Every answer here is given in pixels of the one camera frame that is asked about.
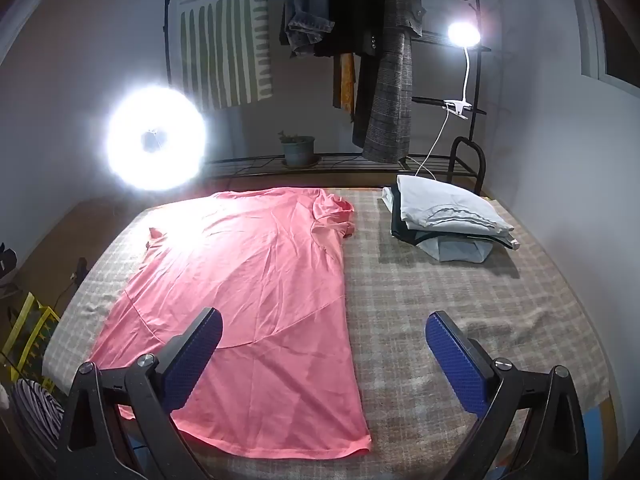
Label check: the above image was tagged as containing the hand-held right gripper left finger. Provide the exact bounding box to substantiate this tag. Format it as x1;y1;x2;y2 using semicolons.
57;306;223;480

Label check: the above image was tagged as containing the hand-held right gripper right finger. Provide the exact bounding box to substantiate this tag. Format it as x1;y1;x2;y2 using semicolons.
425;310;588;480

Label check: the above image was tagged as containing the pink t-shirt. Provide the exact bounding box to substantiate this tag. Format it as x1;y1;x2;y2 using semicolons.
89;186;373;461

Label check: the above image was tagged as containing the stack of folded clothes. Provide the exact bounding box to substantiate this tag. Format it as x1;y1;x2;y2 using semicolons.
382;185;521;251

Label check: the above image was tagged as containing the black metal clothes rack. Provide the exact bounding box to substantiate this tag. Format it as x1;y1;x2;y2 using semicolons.
162;0;493;181

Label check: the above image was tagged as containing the checked beige blanket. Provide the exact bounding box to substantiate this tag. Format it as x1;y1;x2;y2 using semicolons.
42;185;613;480

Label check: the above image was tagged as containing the folded light blue garment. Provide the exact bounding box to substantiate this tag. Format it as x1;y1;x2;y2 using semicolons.
417;236;493;264

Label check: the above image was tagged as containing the folded white garment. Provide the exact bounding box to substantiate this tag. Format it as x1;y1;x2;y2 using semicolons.
397;174;516;236

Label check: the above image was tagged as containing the black white striped cloth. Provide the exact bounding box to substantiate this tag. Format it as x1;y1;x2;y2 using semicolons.
10;377;66;456

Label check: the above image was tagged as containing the potted plant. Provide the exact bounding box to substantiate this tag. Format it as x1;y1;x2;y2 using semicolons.
277;130;317;168

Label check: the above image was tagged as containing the grey plaid coat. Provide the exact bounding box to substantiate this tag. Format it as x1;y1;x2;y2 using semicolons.
352;0;426;163

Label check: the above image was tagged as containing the orange hanging garment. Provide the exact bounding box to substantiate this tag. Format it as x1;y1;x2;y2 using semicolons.
332;52;361;121

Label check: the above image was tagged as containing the green striped hanging cloth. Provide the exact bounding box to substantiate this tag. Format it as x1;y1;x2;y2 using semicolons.
177;0;275;111

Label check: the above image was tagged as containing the white clip lamp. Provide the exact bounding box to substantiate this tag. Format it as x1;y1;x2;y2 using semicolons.
444;20;485;122

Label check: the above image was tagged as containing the window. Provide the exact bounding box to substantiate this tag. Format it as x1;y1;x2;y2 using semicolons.
570;0;640;91

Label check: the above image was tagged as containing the denim jacket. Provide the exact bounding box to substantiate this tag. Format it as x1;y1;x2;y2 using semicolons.
279;0;336;58

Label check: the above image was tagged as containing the black hanging garment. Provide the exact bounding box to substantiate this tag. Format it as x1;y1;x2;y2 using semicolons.
315;0;396;58

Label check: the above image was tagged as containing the black curved metal rail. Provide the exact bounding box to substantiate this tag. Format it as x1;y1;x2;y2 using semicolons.
447;136;487;196

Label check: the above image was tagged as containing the white lamp cable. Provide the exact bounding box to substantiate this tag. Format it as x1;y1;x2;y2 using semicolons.
400;109;451;179

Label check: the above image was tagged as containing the ring light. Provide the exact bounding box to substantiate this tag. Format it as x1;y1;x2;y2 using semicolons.
106;85;208;191

